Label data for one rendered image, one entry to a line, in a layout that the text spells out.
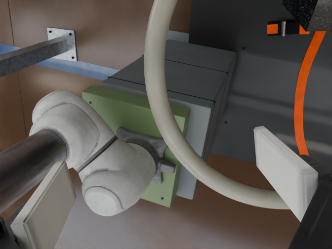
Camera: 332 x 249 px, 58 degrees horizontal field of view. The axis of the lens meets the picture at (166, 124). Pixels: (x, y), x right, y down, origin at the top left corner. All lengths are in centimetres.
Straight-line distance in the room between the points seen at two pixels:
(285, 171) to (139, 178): 71
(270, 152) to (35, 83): 225
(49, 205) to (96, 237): 282
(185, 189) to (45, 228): 101
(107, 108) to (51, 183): 84
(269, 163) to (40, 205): 13
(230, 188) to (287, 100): 132
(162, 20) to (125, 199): 53
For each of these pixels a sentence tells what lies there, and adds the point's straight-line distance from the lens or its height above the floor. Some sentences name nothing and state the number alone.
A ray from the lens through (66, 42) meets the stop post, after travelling 210.
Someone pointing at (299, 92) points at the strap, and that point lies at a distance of 177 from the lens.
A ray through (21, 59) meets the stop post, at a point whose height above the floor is 42.
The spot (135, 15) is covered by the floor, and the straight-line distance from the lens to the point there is 184.
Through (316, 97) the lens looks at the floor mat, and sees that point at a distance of 180.
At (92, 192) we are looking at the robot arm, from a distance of 83.
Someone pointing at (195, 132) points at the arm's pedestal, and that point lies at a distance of 102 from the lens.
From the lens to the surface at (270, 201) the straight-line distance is 54.
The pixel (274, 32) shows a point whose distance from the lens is 168.
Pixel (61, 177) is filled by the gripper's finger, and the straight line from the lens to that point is 20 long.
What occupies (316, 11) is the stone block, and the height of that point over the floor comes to 67.
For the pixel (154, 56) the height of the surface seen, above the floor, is 129.
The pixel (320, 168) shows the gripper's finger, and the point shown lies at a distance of 17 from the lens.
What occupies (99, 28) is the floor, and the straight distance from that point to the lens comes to 196.
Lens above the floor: 168
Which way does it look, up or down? 58 degrees down
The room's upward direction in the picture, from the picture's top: 145 degrees counter-clockwise
